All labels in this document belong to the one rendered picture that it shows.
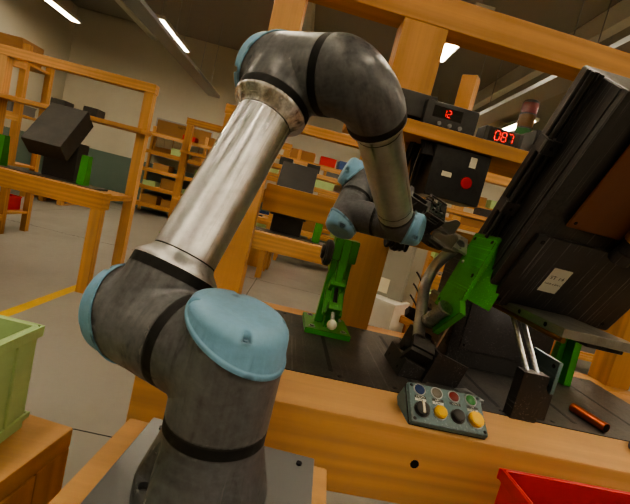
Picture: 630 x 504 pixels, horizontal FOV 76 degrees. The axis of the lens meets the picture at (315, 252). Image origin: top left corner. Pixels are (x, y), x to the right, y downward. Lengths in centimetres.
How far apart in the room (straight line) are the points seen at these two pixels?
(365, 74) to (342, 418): 56
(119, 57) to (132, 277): 1201
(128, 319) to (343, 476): 50
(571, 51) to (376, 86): 107
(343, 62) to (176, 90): 1124
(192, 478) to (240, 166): 37
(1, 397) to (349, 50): 68
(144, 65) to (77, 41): 175
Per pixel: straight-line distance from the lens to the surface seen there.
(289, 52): 63
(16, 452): 78
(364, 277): 131
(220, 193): 54
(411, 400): 81
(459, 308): 98
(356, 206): 92
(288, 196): 135
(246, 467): 48
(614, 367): 179
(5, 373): 73
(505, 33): 151
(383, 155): 68
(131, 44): 1245
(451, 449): 84
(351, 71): 59
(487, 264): 101
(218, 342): 41
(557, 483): 81
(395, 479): 85
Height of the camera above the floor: 124
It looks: 6 degrees down
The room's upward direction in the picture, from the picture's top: 14 degrees clockwise
